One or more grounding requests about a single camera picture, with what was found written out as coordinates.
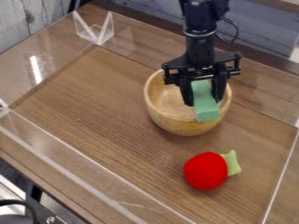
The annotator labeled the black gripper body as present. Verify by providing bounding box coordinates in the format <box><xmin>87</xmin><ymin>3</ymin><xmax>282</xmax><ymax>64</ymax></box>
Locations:
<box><xmin>161</xmin><ymin>34</ymin><xmax>242</xmax><ymax>86</ymax></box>

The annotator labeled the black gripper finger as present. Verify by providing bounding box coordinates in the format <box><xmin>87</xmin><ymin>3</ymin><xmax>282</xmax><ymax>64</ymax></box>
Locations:
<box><xmin>211</xmin><ymin>72</ymin><xmax>228</xmax><ymax>102</ymax></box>
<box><xmin>179</xmin><ymin>78</ymin><xmax>194</xmax><ymax>107</ymax></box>

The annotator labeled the green rectangular block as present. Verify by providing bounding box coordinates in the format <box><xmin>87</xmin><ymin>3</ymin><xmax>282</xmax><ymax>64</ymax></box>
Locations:
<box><xmin>191</xmin><ymin>80</ymin><xmax>220</xmax><ymax>122</ymax></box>

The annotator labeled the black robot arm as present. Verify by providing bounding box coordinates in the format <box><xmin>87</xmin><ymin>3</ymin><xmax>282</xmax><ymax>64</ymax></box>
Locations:
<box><xmin>161</xmin><ymin>0</ymin><xmax>242</xmax><ymax>106</ymax></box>

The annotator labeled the brown wooden bowl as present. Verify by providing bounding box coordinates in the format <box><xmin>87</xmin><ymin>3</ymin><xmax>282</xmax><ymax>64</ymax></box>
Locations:
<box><xmin>144</xmin><ymin>69</ymin><xmax>232</xmax><ymax>136</ymax></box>

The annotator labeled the red plush tomato toy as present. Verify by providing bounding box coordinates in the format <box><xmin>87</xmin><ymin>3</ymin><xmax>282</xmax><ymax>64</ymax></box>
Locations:
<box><xmin>183</xmin><ymin>150</ymin><xmax>242</xmax><ymax>191</ymax></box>

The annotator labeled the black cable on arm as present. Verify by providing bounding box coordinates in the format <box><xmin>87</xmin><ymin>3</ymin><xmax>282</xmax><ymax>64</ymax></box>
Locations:
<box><xmin>214</xmin><ymin>16</ymin><xmax>240</xmax><ymax>46</ymax></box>

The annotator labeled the clear acrylic tray wall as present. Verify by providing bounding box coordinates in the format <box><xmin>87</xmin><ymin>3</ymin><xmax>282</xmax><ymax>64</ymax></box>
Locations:
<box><xmin>0</xmin><ymin>100</ymin><xmax>195</xmax><ymax>224</ymax></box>

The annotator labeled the black table frame bracket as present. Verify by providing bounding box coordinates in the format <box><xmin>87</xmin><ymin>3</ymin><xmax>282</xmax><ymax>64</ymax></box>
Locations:
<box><xmin>24</xmin><ymin>185</ymin><xmax>67</xmax><ymax>224</ymax></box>

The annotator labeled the black cable under table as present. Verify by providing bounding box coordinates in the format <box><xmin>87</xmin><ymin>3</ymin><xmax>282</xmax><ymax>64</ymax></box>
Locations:
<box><xmin>0</xmin><ymin>199</ymin><xmax>39</xmax><ymax>224</ymax></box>

